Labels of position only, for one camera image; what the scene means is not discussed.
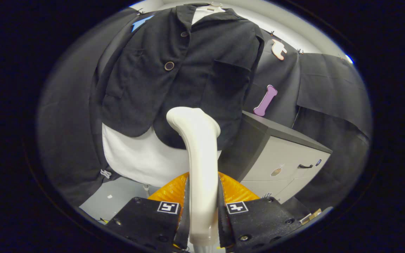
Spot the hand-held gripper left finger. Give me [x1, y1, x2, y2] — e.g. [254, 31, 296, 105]
[105, 171, 189, 253]

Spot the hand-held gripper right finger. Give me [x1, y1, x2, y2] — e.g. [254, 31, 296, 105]
[218, 171, 303, 253]

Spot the white shirt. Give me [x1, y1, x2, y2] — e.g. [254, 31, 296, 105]
[102, 4, 226, 188]

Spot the white garment steamer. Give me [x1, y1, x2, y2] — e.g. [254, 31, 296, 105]
[166, 107, 221, 253]

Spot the black suit jacket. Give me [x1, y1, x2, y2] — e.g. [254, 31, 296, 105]
[89, 4, 264, 151]

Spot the grey cabinet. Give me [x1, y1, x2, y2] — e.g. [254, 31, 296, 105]
[218, 111, 333, 204]

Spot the black backdrop cloth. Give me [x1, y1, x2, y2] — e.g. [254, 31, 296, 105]
[37, 7, 373, 208]

